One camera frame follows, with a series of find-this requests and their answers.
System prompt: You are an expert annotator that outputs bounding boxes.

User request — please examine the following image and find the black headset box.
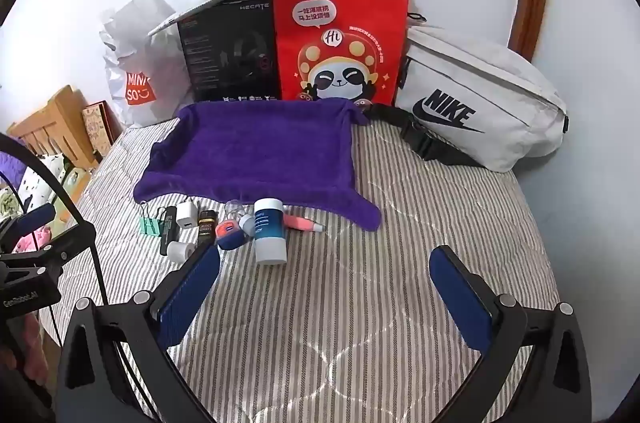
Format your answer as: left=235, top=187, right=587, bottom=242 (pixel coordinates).
left=147, top=0, right=303, bottom=104

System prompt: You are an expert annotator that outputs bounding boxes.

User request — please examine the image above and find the white charger plug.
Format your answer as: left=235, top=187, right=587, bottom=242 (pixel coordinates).
left=176, top=202, right=200, bottom=230

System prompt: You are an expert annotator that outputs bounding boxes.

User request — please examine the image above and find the black cable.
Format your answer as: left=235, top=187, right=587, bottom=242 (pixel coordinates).
left=0, top=132, right=151, bottom=423

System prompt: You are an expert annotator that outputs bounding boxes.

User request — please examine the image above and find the striped quilted mattress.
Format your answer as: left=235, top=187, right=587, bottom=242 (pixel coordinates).
left=40, top=103, right=558, bottom=423

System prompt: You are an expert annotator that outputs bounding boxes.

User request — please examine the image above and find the black stick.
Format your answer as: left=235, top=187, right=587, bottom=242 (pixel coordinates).
left=159, top=206, right=180, bottom=256

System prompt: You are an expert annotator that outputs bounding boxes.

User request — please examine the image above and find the green binder clip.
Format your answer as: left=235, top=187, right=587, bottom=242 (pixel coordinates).
left=137, top=200, right=163, bottom=238

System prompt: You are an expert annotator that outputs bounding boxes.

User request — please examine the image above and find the purple towel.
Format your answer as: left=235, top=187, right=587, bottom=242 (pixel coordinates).
left=132, top=98, right=383, bottom=232

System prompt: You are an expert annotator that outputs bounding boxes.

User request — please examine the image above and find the patterned cardboard box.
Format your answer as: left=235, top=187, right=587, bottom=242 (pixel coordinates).
left=81, top=102, right=123, bottom=161

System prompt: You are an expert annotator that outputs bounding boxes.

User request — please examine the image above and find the person's left hand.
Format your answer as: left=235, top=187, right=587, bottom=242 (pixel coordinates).
left=20, top=317, right=51, bottom=386

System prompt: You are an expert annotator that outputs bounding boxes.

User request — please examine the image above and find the pink pen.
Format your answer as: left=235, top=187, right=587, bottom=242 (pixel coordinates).
left=284, top=212, right=327, bottom=234

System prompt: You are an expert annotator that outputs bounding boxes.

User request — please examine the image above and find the wooden headboard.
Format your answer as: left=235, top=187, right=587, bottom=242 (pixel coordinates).
left=7, top=84, right=101, bottom=169

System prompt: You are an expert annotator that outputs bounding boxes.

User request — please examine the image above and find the white bottle with blue label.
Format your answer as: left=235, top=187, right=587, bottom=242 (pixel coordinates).
left=252, top=198, right=288, bottom=265

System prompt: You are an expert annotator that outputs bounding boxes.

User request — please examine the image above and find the white plastic shopping bag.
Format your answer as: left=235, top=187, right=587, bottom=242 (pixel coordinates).
left=98, top=0, right=196, bottom=129

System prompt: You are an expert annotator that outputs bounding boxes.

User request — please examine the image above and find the purple plush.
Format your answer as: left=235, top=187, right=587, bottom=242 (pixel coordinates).
left=0, top=150, right=26, bottom=191

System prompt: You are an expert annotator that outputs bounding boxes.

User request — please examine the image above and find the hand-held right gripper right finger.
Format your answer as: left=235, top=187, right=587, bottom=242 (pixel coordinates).
left=429, top=244, right=593, bottom=423

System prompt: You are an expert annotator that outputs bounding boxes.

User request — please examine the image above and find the white spotted cloth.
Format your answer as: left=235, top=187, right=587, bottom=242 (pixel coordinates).
left=20, top=153, right=93, bottom=214

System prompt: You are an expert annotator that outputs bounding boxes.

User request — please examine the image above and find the dark bottle with gold label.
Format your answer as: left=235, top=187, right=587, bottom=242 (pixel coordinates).
left=197, top=210, right=218, bottom=246

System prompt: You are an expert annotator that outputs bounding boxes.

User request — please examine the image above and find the white waist bag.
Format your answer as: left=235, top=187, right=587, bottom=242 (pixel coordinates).
left=365, top=12, right=571, bottom=174

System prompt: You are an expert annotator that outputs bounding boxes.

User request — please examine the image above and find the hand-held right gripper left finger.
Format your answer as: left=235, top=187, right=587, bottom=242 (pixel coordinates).
left=55, top=243, right=223, bottom=423

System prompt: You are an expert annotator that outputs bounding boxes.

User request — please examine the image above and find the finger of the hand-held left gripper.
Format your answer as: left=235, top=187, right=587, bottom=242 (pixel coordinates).
left=0, top=203, right=57, bottom=249
left=0, top=225, right=98, bottom=276

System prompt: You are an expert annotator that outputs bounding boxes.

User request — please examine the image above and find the small white roll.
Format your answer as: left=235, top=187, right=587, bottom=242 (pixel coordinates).
left=166, top=241, right=197, bottom=263

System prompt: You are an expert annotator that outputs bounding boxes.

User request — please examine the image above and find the orange and blue small case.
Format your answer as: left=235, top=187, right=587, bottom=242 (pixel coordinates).
left=215, top=219, right=249, bottom=251

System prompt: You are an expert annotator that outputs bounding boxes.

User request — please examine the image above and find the red paper bag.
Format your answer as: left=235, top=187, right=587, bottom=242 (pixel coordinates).
left=272, top=0, right=411, bottom=106

